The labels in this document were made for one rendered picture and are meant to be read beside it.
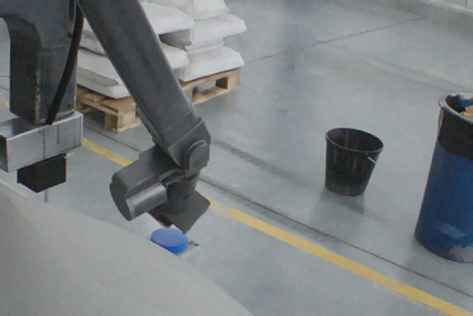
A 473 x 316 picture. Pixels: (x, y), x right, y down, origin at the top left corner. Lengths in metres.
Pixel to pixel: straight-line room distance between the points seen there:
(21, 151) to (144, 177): 0.18
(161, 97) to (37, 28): 0.21
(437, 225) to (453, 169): 0.28
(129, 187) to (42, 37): 0.23
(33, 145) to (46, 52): 0.13
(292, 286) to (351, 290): 0.23
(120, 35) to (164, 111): 0.14
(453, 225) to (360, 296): 0.57
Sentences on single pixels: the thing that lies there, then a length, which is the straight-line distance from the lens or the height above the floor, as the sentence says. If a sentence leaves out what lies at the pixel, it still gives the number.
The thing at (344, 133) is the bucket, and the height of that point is 0.23.
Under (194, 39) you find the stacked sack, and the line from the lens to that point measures 3.95.
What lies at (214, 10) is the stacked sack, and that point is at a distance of 4.24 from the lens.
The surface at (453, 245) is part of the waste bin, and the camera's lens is 2.92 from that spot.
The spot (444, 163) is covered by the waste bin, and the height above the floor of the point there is 0.42.
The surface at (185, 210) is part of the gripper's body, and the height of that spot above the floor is 0.94.
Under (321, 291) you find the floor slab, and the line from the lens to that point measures 2.53.
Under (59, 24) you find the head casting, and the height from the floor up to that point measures 1.21.
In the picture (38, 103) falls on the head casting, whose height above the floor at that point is 1.10.
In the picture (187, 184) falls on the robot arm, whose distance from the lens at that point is 0.90.
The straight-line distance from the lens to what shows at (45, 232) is 0.80.
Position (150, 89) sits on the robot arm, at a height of 1.18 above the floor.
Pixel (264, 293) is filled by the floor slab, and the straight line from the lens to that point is 2.47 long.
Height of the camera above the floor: 1.43
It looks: 24 degrees down
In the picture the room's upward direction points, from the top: 8 degrees clockwise
